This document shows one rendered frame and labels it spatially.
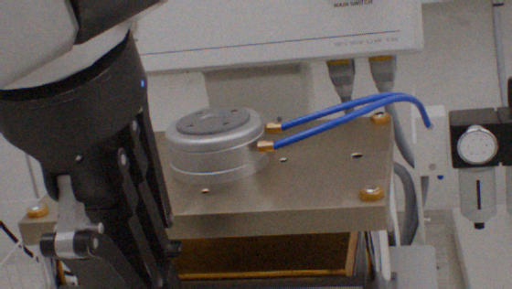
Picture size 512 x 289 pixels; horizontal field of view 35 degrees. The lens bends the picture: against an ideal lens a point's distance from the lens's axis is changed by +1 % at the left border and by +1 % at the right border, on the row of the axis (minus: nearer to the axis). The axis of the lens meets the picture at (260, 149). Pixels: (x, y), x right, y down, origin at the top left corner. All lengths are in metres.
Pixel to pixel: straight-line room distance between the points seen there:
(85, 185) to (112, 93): 0.05
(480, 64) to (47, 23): 1.01
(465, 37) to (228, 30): 0.51
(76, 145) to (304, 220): 0.23
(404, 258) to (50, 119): 0.41
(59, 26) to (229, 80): 0.57
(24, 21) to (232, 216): 0.36
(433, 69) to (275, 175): 0.61
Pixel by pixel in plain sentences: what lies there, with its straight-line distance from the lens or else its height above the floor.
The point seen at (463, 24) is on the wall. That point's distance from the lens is 1.19.
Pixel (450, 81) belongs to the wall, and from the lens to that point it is 1.21.
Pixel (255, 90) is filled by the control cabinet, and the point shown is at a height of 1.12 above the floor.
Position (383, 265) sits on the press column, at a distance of 0.59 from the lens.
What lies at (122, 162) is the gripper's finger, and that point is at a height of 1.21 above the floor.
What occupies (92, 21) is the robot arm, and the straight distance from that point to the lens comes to 0.25.
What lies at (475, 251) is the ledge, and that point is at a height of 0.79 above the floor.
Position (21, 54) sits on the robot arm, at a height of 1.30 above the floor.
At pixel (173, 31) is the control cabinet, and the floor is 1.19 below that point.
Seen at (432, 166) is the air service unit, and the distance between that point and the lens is 0.77.
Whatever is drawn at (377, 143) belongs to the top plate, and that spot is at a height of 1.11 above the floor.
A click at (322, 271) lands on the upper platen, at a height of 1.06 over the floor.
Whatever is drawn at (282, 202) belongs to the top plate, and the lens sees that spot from 0.57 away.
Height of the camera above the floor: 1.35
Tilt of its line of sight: 21 degrees down
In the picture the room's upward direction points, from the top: 8 degrees counter-clockwise
